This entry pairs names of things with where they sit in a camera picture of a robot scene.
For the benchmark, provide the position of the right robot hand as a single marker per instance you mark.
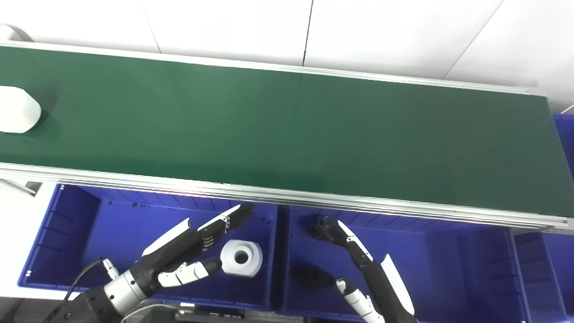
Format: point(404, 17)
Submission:
point(385, 287)

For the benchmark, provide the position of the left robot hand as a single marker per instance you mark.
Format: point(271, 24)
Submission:
point(179, 251)

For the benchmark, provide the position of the white cylindrical part with hole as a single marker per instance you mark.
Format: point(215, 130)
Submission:
point(18, 110)
point(251, 267)

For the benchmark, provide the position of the blue plastic bin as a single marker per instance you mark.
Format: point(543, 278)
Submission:
point(567, 139)
point(112, 233)
point(426, 278)
point(551, 278)

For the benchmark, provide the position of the black flange part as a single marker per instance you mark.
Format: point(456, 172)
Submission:
point(309, 276)
point(323, 229)

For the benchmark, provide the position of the green conveyor belt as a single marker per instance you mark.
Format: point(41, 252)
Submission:
point(287, 134)

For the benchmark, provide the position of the white conveyor end cover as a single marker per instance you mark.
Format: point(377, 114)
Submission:
point(11, 33)

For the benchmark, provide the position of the black robot torso base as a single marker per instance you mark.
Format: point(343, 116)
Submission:
point(210, 316)

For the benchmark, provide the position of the aluminium conveyor side rail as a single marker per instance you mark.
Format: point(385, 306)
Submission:
point(287, 67)
point(287, 197)

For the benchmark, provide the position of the aluminium conveyor support bracket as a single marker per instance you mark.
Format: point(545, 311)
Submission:
point(18, 187)

